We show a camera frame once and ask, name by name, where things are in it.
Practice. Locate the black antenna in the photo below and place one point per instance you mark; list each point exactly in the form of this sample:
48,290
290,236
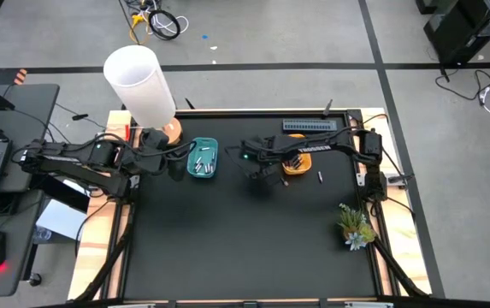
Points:
189,104
328,108

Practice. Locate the light wooden table board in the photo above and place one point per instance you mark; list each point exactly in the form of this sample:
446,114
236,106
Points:
99,239

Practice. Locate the silver mounting plate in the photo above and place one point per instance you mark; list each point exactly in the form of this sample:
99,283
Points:
361,179
133,181

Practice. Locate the black computer tower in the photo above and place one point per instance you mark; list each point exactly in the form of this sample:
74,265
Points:
471,25

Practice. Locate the teal plastic bin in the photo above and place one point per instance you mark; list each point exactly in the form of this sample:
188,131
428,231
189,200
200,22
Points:
194,147

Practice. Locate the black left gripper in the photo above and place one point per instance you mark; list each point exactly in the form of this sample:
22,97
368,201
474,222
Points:
152,152

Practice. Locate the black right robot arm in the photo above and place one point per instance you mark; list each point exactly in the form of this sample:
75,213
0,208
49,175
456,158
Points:
326,149

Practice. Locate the green succulent plant pot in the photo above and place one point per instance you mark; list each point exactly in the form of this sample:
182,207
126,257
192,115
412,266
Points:
355,231

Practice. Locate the white lamp with wooden base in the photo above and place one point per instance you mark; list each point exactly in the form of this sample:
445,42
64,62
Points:
139,85

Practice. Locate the red clip on arm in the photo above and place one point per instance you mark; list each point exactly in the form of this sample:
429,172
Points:
127,133

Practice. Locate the black side desk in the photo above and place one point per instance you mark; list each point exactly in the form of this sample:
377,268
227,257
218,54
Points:
26,115

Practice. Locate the white box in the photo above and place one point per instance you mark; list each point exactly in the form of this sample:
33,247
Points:
60,220

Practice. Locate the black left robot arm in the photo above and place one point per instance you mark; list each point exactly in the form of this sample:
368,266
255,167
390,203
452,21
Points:
65,156

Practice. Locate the black table-level camera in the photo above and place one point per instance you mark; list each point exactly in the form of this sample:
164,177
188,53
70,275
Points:
249,305

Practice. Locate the black frame strut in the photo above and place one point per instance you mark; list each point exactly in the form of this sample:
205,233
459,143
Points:
108,265
398,269

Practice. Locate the orange black striped block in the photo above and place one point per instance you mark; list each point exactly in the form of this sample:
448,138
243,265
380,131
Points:
20,76

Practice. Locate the yellow plastic bin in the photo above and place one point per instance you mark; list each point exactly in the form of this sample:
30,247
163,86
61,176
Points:
305,167

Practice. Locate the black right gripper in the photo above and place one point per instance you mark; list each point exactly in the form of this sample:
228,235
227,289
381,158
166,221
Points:
255,152

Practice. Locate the black caster wheel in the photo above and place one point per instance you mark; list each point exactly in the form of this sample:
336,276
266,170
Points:
35,280

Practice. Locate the silver frame bracket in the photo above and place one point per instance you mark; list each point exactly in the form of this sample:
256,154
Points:
131,305
368,305

